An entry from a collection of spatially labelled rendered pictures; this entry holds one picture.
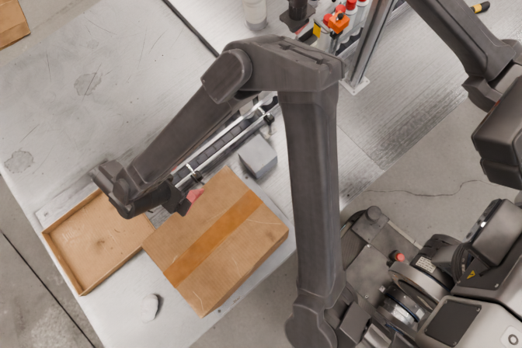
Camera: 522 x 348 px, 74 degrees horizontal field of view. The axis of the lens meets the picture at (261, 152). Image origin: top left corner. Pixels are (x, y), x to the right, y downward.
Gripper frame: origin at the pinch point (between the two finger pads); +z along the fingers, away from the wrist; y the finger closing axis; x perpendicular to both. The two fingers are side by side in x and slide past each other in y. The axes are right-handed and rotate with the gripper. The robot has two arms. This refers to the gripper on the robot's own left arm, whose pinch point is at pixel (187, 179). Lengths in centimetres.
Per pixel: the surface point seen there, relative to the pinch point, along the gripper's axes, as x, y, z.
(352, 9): -51, 4, 57
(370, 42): -47, -10, 47
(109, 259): 50, 14, 3
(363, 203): 31, -42, 127
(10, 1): 64, 243, 93
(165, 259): 17.6, -8.2, -7.2
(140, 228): 38.9, 13.1, 11.9
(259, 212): -1.2, -18.4, 8.3
